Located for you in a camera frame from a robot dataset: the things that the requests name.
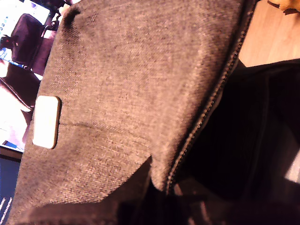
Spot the monitor showing dark code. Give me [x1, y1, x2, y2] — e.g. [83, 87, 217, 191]
[0, 153, 23, 225]

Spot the grey fabric backpack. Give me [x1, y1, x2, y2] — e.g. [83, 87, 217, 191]
[7, 0, 300, 225]

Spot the monitor showing white windows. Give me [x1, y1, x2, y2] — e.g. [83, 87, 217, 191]
[0, 0, 71, 155]

